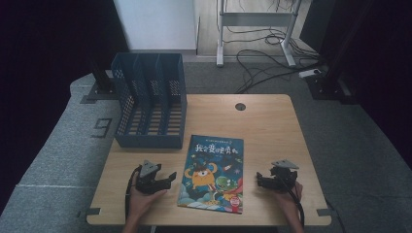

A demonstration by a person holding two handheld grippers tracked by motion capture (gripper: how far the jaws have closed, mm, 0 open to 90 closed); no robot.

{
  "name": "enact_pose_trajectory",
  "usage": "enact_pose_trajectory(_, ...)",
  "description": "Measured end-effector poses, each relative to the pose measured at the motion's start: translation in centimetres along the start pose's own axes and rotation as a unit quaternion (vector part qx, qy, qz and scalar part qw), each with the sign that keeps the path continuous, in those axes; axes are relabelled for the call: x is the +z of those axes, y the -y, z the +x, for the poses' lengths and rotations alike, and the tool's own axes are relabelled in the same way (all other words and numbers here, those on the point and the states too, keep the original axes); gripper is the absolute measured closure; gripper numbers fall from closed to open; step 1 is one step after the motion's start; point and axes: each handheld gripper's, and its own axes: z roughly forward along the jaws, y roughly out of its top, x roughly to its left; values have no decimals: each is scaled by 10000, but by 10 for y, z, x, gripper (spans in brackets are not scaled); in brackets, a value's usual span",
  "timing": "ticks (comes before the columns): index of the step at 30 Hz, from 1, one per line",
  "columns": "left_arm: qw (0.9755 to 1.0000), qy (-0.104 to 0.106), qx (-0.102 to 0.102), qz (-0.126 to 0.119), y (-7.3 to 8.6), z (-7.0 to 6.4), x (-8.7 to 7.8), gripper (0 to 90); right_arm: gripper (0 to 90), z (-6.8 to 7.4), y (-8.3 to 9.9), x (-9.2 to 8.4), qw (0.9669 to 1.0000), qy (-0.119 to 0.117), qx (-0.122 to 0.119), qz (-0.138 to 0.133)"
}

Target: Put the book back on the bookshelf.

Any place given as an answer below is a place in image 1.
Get person's right hand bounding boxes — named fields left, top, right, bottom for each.
left=273, top=180, right=304, bottom=213

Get person's left hand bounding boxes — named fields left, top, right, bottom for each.
left=128, top=173, right=168, bottom=218

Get black curtain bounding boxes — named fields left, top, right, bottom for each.
left=0, top=0, right=130, bottom=216
left=299, top=0, right=412, bottom=161

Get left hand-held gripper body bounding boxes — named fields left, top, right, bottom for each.
left=134, top=159, right=172, bottom=195

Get illustrated children's book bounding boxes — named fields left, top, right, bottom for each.
left=176, top=134, right=245, bottom=215

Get left hand-held gripper cable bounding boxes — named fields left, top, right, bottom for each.
left=124, top=164, right=144, bottom=221

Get black metal stand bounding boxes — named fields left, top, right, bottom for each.
left=80, top=56, right=120, bottom=105
left=305, top=0, right=373, bottom=105

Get white panel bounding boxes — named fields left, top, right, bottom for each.
left=113, top=0, right=199, bottom=55

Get white metal desk frame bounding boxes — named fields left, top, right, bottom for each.
left=216, top=0, right=303, bottom=68

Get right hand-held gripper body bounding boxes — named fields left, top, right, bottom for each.
left=267, top=158, right=300, bottom=192

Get white power strip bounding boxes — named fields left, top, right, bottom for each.
left=297, top=68, right=323, bottom=80

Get black floor cables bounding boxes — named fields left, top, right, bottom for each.
left=223, top=0, right=326, bottom=95

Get blue perforated file rack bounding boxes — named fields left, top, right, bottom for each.
left=110, top=52, right=189, bottom=150

